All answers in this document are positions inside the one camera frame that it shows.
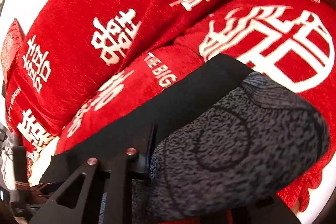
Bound black pants with patterned waistband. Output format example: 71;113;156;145
42;54;329;223

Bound pile of grey pink clothes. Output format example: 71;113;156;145
1;133;19;190

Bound cream white blanket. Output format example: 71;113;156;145
28;137;60;186

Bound red embroidered pillow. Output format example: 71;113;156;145
1;18;25;84

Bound red wedding blanket with characters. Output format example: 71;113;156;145
4;0;335;212

